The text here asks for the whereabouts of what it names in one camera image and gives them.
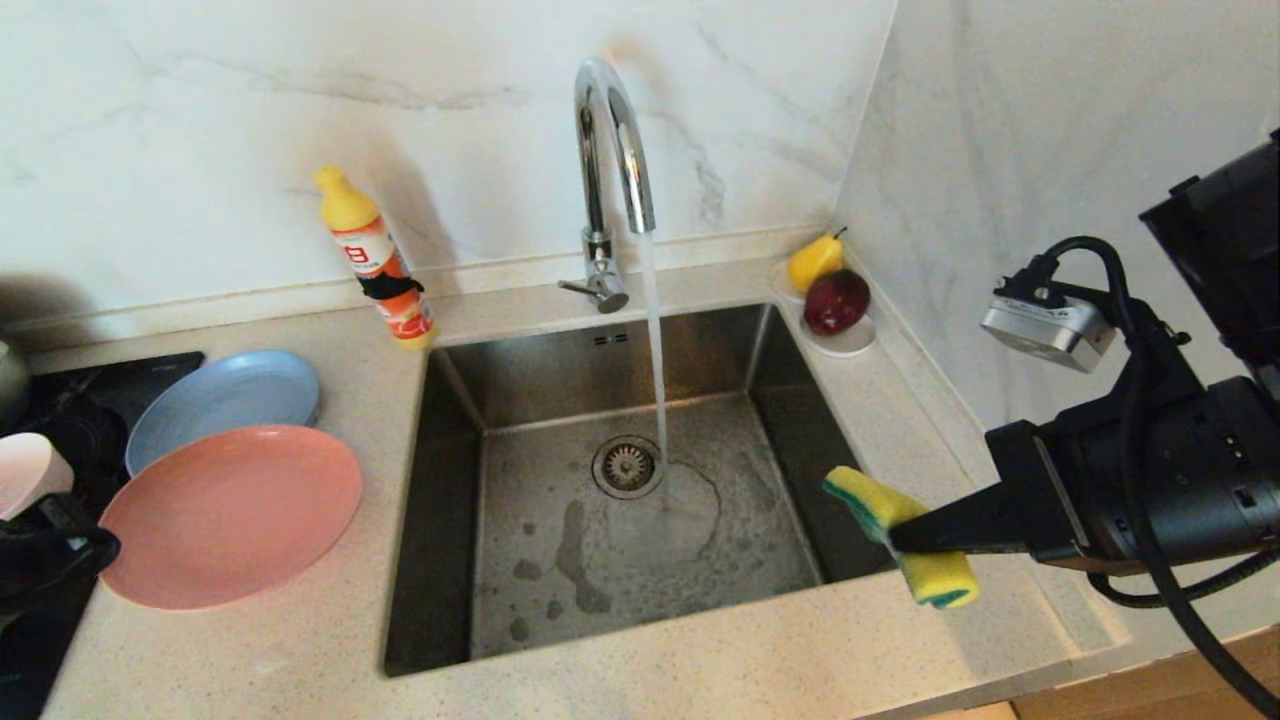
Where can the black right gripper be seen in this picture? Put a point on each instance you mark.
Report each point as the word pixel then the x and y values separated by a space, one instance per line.
pixel 1180 480

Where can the yellow fish-shaped sponge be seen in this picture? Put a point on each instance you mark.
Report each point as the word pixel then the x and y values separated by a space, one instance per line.
pixel 860 495

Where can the chrome gooseneck faucet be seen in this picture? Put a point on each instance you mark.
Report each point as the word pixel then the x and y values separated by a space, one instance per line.
pixel 597 248

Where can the yellow-capped orange dish soap bottle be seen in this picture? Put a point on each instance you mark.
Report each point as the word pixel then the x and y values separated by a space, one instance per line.
pixel 345 205

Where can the pink plate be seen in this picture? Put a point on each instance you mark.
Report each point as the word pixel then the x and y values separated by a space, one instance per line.
pixel 230 520

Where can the blue-grey plate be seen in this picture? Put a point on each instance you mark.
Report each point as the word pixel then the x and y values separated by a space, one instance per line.
pixel 230 395

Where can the pale pink bowl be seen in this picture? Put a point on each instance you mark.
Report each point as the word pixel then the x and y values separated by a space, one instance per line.
pixel 30 470

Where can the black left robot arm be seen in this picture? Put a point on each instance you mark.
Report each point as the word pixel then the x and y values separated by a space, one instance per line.
pixel 30 565

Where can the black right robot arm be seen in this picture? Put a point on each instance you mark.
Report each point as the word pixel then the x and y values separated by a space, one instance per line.
pixel 1230 250

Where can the stainless steel sink basin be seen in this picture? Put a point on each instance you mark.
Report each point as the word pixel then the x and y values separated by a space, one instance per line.
pixel 560 620

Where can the small white dish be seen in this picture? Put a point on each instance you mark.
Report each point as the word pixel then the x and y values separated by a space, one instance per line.
pixel 848 344

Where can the black braided right arm sleeve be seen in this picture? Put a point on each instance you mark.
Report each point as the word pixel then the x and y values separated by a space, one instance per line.
pixel 1180 595

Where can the light wooden cabinet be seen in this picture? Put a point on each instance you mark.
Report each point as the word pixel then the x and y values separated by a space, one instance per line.
pixel 1120 700

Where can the dark red apple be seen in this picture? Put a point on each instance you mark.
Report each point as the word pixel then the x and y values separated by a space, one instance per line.
pixel 834 301

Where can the yellow pear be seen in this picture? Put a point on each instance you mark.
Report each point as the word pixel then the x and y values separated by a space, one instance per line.
pixel 810 263

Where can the round metal drain strainer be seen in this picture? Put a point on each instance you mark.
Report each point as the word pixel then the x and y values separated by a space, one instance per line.
pixel 626 467

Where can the black induction cooktop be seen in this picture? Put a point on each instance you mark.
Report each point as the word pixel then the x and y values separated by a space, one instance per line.
pixel 90 390

